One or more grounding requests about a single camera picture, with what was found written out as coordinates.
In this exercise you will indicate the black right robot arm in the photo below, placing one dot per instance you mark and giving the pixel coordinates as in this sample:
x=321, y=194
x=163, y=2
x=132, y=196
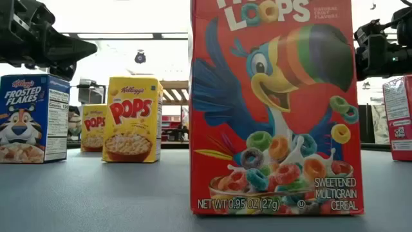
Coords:
x=404, y=54

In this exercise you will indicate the ceiling light strip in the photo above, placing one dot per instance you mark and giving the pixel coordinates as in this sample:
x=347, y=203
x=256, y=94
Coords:
x=128, y=35

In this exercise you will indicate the leaf-patterned cloth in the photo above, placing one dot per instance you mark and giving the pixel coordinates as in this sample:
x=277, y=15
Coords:
x=380, y=124

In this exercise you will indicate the wooden slatted shelf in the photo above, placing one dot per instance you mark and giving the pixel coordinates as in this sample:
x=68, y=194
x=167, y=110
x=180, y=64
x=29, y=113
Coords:
x=174, y=84

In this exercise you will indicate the red Froot Loops cereal box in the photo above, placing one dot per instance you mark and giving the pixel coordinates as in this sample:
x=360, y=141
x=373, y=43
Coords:
x=399, y=129
x=277, y=129

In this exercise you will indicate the blue Frosted Flakes cereal box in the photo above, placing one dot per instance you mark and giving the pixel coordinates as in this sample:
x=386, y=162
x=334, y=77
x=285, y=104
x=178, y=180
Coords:
x=22, y=129

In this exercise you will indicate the red storage bins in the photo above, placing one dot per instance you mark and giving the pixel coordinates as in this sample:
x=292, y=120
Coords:
x=170, y=120

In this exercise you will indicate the blue-grey table mat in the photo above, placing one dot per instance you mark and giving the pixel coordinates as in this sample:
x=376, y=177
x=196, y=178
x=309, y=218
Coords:
x=96, y=193

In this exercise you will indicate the black ceiling-hung device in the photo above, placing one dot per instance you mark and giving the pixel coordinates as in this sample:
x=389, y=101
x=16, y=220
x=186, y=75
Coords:
x=140, y=57

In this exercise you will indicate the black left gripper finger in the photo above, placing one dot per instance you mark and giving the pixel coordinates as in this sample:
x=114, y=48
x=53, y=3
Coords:
x=67, y=48
x=64, y=71

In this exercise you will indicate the black aluminium table frame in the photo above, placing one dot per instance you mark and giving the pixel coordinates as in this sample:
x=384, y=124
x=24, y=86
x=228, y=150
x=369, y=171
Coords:
x=174, y=145

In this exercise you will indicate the yellow Corn Pops cereal box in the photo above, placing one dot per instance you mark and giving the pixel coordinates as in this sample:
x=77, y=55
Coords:
x=132, y=129
x=93, y=135

